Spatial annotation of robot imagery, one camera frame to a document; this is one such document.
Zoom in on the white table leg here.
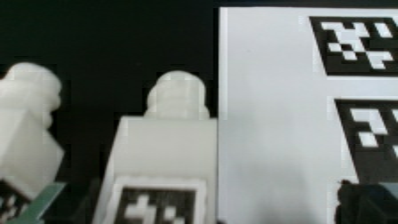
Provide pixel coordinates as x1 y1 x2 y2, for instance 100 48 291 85
0 61 66 218
92 71 217 224

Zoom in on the white table leg far left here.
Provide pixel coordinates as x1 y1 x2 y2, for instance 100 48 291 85
0 61 66 218

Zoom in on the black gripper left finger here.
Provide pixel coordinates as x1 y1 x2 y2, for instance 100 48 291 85
11 181 98 224

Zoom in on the white sheet with AprilTags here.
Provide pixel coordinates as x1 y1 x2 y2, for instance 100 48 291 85
219 7 398 224

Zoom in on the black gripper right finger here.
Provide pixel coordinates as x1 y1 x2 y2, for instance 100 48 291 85
334 180 398 224

